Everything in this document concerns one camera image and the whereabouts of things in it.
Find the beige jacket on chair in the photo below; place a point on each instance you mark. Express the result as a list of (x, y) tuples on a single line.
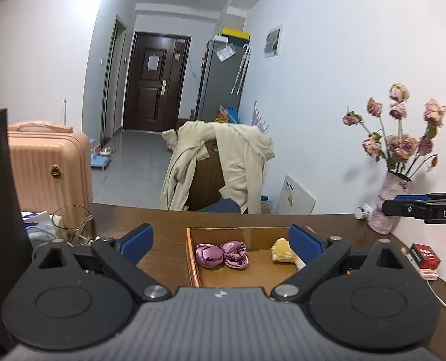
[(243, 151)]

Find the pink textured vase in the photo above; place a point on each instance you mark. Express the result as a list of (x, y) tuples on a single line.
[(383, 218)]

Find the brown wooden chair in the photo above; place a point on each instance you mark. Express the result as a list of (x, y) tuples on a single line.
[(208, 179)]

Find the red cigarette box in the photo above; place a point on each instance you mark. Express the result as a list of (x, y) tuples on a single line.
[(425, 261)]

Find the blue white tissue pack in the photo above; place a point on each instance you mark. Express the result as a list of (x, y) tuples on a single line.
[(41, 227)]

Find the clear glass jar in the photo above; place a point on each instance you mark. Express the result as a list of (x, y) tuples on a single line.
[(75, 224)]

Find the pink ribbed suitcase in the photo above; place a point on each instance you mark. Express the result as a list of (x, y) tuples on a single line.
[(51, 166)]

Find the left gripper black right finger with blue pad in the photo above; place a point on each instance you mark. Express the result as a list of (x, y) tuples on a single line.
[(322, 257)]

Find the yellow box on refrigerator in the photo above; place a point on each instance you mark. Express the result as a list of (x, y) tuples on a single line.
[(228, 32)]

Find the dried pink roses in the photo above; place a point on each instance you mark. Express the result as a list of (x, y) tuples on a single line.
[(402, 153)]

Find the dark brown entrance door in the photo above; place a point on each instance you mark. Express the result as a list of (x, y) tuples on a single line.
[(155, 82)]

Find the white board against wall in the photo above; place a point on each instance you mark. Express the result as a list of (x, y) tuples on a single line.
[(294, 199)]

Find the yellow plush toy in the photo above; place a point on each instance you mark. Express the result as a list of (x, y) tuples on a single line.
[(282, 252)]

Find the grey refrigerator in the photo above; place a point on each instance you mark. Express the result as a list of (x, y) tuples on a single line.
[(220, 68)]

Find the orange cardboard box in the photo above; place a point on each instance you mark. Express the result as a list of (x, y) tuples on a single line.
[(262, 272)]

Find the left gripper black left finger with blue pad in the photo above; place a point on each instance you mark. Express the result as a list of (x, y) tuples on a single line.
[(119, 259)]

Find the small white bottle by vase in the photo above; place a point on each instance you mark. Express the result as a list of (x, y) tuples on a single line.
[(363, 212)]

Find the white umbrella on refrigerator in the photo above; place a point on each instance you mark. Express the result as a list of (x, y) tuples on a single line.
[(241, 69)]

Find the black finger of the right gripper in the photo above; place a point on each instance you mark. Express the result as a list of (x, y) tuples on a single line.
[(414, 206)]

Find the white electrical panel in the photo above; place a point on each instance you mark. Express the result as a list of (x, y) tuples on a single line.
[(273, 42)]

